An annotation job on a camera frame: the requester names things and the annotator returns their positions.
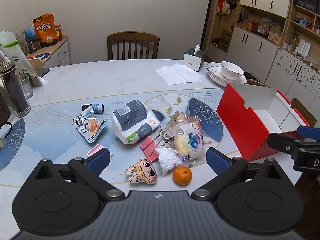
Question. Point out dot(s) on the green white tissue box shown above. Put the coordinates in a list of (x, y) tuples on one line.
[(191, 61)]

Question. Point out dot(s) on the pink binder clip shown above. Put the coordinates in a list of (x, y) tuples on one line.
[(148, 150), (93, 151)]

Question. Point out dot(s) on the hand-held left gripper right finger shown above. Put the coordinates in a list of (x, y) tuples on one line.
[(216, 161)]

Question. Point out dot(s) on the white wooden cabinet wall unit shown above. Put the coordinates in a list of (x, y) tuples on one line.
[(262, 42)]

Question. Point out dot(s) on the gold snack packet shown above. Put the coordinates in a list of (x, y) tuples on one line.
[(180, 120)]

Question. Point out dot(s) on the orange snack bag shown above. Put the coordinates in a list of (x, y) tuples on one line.
[(45, 30)]

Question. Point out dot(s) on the white porcelain plate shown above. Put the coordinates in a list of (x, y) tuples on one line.
[(241, 82)]

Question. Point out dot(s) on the clear blueberry bread packet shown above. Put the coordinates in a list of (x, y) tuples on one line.
[(192, 142)]

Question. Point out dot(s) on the red cardboard box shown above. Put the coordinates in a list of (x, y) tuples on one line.
[(240, 120)]

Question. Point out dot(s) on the stack of white plates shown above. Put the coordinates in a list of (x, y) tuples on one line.
[(215, 73)]

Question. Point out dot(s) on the white marble desktop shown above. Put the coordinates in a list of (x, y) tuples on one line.
[(100, 80)]

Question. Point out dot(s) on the small blue bottle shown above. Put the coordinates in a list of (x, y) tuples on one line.
[(97, 108)]

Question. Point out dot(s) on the tall jar with dark contents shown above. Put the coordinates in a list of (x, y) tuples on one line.
[(15, 92)]

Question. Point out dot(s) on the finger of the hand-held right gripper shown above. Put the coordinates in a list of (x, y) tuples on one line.
[(309, 132), (280, 141)]

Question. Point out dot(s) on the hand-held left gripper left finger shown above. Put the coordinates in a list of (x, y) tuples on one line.
[(98, 161)]

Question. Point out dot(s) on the white paper napkin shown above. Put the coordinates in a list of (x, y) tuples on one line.
[(177, 73)]

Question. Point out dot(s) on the dark slatted wooden chair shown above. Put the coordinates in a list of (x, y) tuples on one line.
[(132, 37)]

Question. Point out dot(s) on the clear drinking glass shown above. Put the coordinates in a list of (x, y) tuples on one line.
[(28, 87)]

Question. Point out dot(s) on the white grey plastic pack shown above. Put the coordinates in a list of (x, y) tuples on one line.
[(130, 120)]

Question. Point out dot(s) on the low white side cabinet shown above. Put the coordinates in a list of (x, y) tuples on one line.
[(62, 55)]

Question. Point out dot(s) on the bag of white beads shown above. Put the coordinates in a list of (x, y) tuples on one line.
[(166, 160)]

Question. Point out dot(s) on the white porcelain bowl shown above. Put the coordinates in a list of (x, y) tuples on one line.
[(231, 70)]

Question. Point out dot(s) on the orange tangerine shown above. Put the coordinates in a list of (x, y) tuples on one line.
[(182, 175)]

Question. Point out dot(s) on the dark wooden door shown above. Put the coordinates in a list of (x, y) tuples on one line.
[(207, 17)]

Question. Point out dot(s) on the white blue snack packet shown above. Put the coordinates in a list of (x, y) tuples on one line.
[(86, 125)]

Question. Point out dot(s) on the red white tote bag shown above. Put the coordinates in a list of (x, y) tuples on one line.
[(223, 6)]

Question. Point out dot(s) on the white green plastic bag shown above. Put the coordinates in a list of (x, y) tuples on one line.
[(15, 47)]

